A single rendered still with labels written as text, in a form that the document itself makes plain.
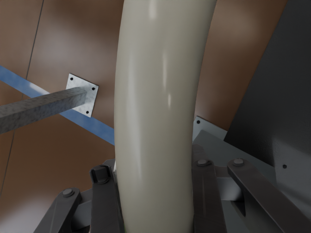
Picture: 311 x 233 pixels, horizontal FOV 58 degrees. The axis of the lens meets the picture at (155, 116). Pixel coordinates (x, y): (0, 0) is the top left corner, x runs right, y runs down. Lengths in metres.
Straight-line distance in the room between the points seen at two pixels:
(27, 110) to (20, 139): 0.81
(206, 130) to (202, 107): 0.12
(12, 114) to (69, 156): 0.71
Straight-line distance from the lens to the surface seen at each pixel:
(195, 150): 0.19
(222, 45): 1.38
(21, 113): 1.30
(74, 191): 0.16
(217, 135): 1.44
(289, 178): 1.51
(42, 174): 2.09
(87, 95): 1.67
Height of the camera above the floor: 1.37
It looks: 65 degrees down
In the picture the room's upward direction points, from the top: 126 degrees counter-clockwise
